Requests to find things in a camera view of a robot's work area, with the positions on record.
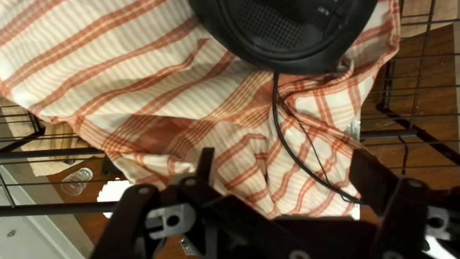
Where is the clear plastic piece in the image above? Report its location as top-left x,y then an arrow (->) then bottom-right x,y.
59,165 -> 95,197

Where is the black power cable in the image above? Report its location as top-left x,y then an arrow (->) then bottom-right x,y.
270,70 -> 363,205

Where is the red striped white cloth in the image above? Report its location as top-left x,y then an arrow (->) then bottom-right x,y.
0,0 -> 402,221

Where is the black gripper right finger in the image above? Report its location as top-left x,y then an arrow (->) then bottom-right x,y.
349,146 -> 431,227

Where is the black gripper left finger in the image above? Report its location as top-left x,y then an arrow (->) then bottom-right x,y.
194,145 -> 217,187

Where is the white paper piece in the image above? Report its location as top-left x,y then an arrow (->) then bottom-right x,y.
95,178 -> 126,205

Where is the black metal wire rack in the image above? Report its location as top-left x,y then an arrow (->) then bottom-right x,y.
0,0 -> 460,220

